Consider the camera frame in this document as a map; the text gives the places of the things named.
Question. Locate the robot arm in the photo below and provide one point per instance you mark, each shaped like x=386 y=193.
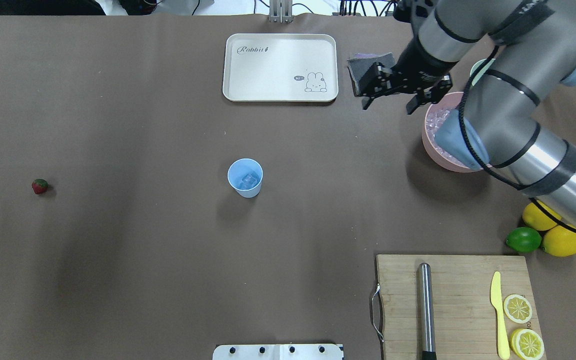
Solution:
x=491 y=129

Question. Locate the aluminium frame post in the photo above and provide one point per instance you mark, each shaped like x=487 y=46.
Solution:
x=280 y=11

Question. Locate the green bowl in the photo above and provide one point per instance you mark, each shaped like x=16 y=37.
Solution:
x=479 y=69

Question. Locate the pink bowl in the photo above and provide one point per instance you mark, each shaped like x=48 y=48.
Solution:
x=450 y=101

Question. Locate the yellow lemon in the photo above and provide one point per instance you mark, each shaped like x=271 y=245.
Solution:
x=536 y=218
x=559 y=241

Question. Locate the wooden cutting board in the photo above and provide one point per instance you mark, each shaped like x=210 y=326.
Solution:
x=465 y=321

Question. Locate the beige plastic tray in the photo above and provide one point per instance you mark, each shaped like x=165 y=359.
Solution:
x=280 y=68

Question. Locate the ice cubes in cup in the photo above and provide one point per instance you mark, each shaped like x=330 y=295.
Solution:
x=248 y=181

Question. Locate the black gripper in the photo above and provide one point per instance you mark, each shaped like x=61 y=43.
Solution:
x=422 y=64

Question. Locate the dark grey folded cloth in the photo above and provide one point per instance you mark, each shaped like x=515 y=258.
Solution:
x=361 y=63

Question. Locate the lemon slice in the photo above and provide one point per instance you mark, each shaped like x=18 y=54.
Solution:
x=517 y=308
x=527 y=344

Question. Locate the white camera pillar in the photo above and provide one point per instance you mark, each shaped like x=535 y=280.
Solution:
x=290 y=351

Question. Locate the green lime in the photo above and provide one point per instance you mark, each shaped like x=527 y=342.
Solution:
x=524 y=239

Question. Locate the black handled knife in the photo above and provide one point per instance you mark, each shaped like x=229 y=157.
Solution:
x=425 y=305

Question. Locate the clear ice cubes pile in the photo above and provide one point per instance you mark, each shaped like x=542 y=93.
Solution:
x=434 y=118

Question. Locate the blue plastic cup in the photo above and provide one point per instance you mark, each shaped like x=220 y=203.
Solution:
x=238 y=169

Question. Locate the yellow plastic knife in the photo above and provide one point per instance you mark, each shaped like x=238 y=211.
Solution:
x=495 y=297

